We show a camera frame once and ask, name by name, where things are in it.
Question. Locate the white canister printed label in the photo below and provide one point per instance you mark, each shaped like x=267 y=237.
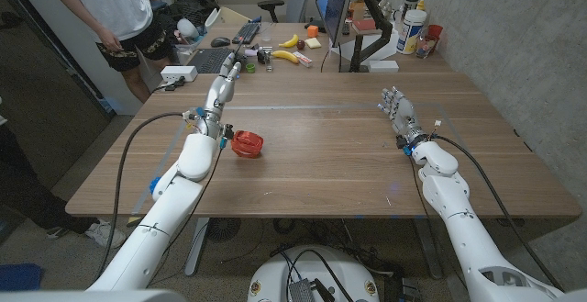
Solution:
x=411 y=31

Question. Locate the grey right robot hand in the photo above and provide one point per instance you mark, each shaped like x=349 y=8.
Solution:
x=403 y=114

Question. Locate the pale yellow sponge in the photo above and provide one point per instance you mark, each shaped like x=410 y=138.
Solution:
x=313 y=43

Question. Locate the blue floor mat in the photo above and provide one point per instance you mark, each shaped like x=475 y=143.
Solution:
x=18 y=276

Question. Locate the white power strip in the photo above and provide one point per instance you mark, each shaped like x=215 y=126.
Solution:
x=179 y=73

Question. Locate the clear plastic cup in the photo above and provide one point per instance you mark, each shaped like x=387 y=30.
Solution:
x=266 y=33

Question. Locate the red cup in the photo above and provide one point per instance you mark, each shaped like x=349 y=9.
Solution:
x=435 y=31

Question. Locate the dark red apple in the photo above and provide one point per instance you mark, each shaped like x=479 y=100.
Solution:
x=301 y=44

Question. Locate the small black device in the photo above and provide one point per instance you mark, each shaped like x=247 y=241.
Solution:
x=262 y=56

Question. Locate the orange cube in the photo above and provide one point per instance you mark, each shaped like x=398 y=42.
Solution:
x=313 y=31

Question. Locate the red white toothpaste box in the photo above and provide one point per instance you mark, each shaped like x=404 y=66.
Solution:
x=302 y=59

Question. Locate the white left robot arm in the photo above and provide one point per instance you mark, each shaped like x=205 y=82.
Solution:
x=183 y=187

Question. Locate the black keyboard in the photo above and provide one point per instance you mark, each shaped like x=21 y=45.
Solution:
x=246 y=32

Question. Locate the white perforated cloth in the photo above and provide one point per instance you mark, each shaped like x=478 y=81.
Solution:
x=23 y=192

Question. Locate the yellow bottle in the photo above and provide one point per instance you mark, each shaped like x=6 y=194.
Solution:
x=421 y=5

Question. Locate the white bottle black lid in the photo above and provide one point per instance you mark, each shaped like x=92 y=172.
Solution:
x=411 y=4

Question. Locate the grey table leg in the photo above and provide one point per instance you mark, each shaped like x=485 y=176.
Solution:
x=428 y=247
x=196 y=247

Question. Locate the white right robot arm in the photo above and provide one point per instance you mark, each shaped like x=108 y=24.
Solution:
x=449 y=196

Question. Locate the large yellow banana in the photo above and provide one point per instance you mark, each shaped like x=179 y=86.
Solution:
x=285 y=55

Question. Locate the clear glass jar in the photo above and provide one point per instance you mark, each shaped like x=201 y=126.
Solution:
x=425 y=47

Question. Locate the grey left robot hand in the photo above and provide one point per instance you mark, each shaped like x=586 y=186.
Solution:
x=222 y=93

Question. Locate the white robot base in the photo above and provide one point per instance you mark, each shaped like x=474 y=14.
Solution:
x=275 y=274

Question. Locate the black computer mouse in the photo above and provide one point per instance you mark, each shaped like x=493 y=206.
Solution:
x=220 y=42

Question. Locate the clear drinking glass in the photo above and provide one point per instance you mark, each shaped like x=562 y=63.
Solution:
x=269 y=64

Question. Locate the flat white box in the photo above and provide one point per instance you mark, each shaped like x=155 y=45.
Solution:
x=383 y=66

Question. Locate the black backpack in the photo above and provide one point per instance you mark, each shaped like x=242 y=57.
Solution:
x=195 y=8

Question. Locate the small yellow banana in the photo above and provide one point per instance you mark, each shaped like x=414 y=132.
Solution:
x=291 y=42

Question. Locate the red book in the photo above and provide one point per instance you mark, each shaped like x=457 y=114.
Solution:
x=364 y=25

